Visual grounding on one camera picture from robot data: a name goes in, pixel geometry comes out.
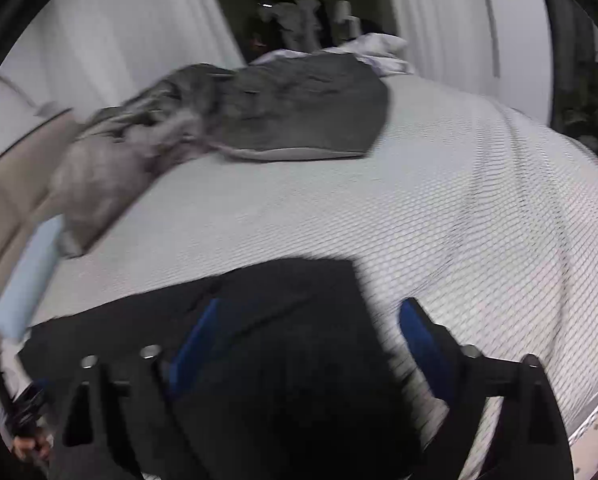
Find light blue pillow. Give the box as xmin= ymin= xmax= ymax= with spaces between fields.
xmin=0 ymin=214 xmax=64 ymax=341

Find white sheer curtain right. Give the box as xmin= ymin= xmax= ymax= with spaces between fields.
xmin=391 ymin=0 xmax=497 ymax=96

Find beige upholstered headboard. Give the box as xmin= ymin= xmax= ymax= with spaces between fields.
xmin=0 ymin=109 xmax=80 ymax=302

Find white crumpled bedding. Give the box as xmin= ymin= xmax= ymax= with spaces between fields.
xmin=324 ymin=32 xmax=416 ymax=77

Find white sheer curtain left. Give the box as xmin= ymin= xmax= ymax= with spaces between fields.
xmin=0 ymin=0 xmax=244 ymax=118

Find clothes pile on rack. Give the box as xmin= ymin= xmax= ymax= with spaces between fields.
xmin=258 ymin=0 xmax=322 ymax=52

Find white sheer curtain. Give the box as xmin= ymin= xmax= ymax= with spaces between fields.
xmin=0 ymin=0 xmax=244 ymax=118
xmin=391 ymin=0 xmax=497 ymax=96

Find black pants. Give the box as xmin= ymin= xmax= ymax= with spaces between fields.
xmin=19 ymin=258 xmax=421 ymax=479

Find white wardrobe door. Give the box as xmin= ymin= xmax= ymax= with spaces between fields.
xmin=487 ymin=0 xmax=553 ymax=125

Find grey duvet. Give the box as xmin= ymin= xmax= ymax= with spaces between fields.
xmin=50 ymin=53 xmax=390 ymax=258

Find person left hand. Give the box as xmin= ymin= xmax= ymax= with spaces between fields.
xmin=11 ymin=430 xmax=52 ymax=462

